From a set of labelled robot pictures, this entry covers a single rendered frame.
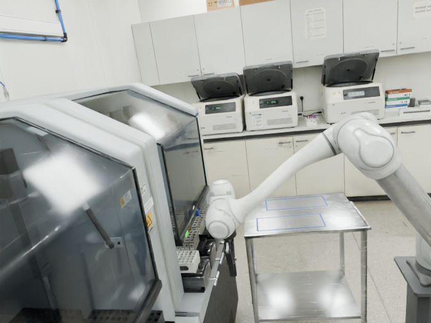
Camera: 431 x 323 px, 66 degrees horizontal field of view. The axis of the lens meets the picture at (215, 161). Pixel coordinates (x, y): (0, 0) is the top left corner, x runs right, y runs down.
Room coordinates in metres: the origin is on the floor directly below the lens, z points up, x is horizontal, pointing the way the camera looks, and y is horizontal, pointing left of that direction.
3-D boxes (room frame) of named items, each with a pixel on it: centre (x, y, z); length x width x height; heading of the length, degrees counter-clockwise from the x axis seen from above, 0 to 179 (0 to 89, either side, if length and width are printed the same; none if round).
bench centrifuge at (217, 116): (3.89, -0.14, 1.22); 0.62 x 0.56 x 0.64; 166
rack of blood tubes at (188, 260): (1.32, 0.28, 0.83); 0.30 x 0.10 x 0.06; 78
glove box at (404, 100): (3.63, -2.08, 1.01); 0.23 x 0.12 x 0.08; 77
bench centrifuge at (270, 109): (3.77, -0.71, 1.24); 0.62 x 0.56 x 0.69; 168
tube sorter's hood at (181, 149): (1.57, 0.37, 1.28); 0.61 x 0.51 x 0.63; 168
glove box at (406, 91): (3.62, -2.10, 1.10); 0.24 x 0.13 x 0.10; 76
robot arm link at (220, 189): (1.24, -0.01, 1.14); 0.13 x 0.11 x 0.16; 172
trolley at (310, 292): (1.67, -0.42, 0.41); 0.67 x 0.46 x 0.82; 82
